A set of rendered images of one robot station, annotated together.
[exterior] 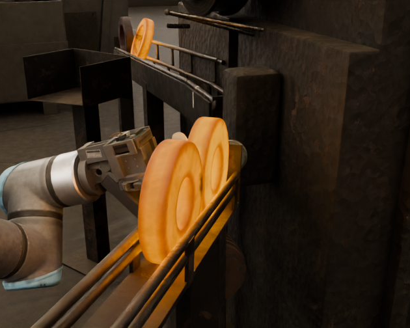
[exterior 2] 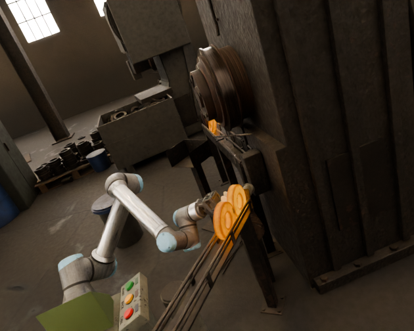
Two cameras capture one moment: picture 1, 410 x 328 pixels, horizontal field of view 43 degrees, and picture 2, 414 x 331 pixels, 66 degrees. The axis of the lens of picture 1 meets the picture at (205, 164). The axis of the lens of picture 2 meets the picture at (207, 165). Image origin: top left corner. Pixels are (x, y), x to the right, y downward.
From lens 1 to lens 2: 0.72 m
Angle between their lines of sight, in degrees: 14
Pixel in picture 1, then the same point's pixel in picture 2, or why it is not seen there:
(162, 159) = (217, 212)
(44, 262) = (194, 241)
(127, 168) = (211, 206)
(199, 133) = (229, 194)
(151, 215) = (217, 228)
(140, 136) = (213, 196)
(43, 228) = (190, 230)
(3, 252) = (181, 242)
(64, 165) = (192, 209)
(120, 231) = not seen: hidden behind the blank
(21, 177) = (179, 215)
